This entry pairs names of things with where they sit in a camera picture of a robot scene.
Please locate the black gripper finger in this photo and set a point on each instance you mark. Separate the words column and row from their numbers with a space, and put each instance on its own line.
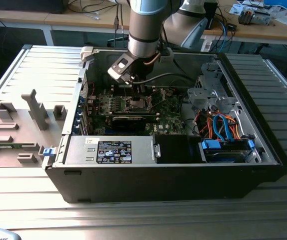
column 139, row 96

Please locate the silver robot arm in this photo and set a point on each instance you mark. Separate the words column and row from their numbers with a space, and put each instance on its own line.
column 146, row 25

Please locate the CPU socket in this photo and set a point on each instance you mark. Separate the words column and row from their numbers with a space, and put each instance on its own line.
column 149, row 105

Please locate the metal CPU cooler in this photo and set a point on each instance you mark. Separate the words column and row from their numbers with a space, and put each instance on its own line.
column 246, row 16

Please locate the black graphics card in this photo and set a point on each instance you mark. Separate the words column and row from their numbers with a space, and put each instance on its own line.
column 128, row 123

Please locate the green motherboard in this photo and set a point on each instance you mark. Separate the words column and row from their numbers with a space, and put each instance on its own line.
column 169, row 117

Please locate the beige case latch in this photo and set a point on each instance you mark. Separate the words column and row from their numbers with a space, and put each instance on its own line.
column 87, row 52

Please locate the metal drive cage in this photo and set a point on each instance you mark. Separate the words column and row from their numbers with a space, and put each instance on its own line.
column 200, row 98

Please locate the black plastic shroud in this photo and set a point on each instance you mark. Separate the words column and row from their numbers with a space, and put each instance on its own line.
column 173, row 150

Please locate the grey power supply unit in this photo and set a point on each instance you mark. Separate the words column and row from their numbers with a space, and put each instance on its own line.
column 81, row 152

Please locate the black PC case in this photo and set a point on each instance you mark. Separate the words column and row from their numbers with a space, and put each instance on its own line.
column 158, row 182

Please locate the hard disk in blue carrier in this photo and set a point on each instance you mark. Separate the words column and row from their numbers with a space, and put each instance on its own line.
column 223, row 153

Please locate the blue case latch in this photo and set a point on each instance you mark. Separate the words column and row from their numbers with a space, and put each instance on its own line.
column 49, row 152

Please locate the grey parts rack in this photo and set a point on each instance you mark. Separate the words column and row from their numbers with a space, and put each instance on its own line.
column 23, row 140

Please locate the black monitor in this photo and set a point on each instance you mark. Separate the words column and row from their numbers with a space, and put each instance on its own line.
column 28, row 6

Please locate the wooden desk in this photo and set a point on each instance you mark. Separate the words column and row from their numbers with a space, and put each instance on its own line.
column 21, row 18

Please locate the green RAM stick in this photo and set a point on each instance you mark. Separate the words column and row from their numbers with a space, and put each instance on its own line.
column 4, row 146

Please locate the blue box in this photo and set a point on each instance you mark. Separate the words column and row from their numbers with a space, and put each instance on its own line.
column 279, row 3

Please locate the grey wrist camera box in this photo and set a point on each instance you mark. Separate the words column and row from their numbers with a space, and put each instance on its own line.
column 116, row 73
column 167, row 57

